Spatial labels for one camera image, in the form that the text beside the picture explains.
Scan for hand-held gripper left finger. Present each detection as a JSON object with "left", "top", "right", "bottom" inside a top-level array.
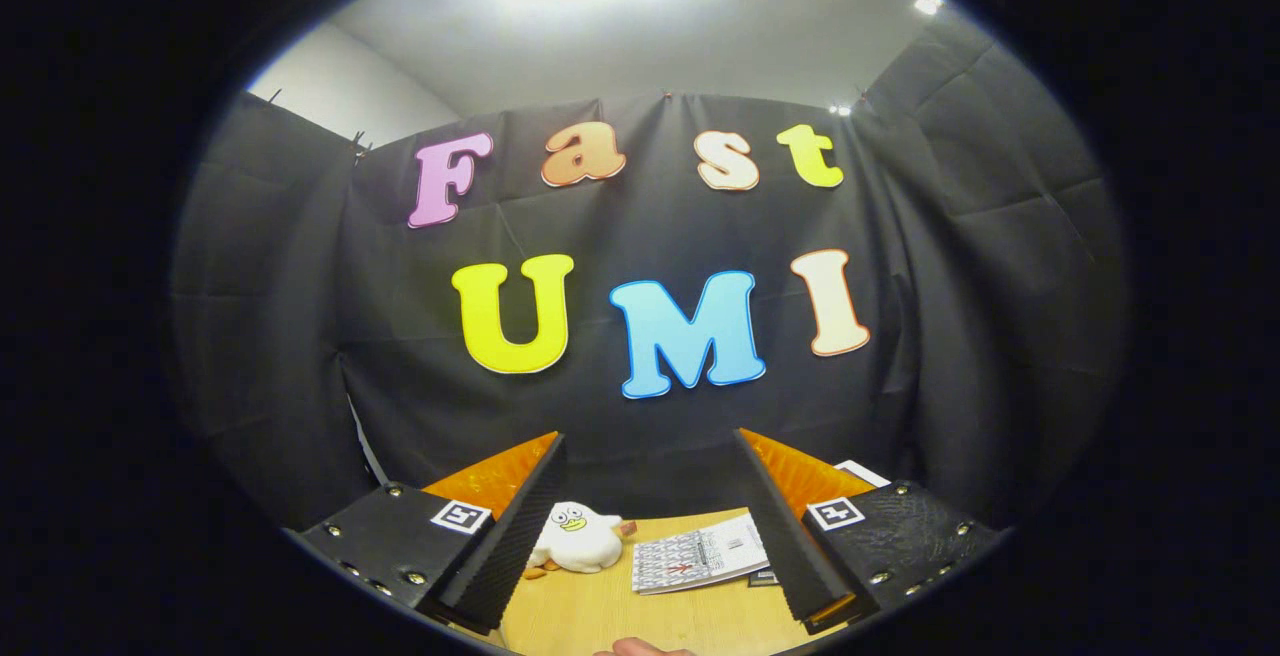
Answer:
[{"left": 285, "top": 433, "right": 568, "bottom": 636}]

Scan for white duck plush toy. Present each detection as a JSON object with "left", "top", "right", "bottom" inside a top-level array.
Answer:
[{"left": 526, "top": 500, "right": 639, "bottom": 576}]

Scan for grey patterned book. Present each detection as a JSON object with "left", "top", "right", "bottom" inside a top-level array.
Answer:
[{"left": 631, "top": 512, "right": 772, "bottom": 596}]

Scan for white book dark photo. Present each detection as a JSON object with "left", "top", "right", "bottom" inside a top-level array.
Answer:
[{"left": 834, "top": 458, "right": 892, "bottom": 490}]

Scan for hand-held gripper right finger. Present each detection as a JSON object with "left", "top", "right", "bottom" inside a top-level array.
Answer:
[{"left": 732, "top": 428, "right": 1002, "bottom": 636}]

